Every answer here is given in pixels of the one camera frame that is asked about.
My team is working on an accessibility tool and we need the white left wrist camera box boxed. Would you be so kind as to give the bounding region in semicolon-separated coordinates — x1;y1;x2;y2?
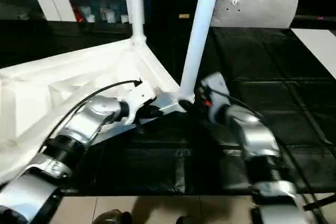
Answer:
120;80;157;125

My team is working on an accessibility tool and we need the black work mat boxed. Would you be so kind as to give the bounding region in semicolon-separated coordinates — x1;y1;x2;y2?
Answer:
0;19;336;197

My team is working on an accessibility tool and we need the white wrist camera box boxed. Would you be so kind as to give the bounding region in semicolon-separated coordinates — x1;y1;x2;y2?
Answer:
198;73;229;122
120;80;157;125

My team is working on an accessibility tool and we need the white sheet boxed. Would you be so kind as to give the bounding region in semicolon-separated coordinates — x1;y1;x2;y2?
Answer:
290;28;336;75

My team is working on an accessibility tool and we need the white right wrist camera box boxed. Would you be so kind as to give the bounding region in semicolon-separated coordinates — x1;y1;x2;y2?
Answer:
198;73;229;122

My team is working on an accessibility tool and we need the white plastic table top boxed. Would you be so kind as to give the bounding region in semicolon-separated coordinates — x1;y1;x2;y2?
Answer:
0;36;194;183

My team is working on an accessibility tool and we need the white plastic table leg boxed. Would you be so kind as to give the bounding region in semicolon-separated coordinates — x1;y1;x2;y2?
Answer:
128;0;148;46
178;0;223;104

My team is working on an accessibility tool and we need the grey cushion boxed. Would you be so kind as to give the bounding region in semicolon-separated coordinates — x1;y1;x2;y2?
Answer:
210;0;302;28

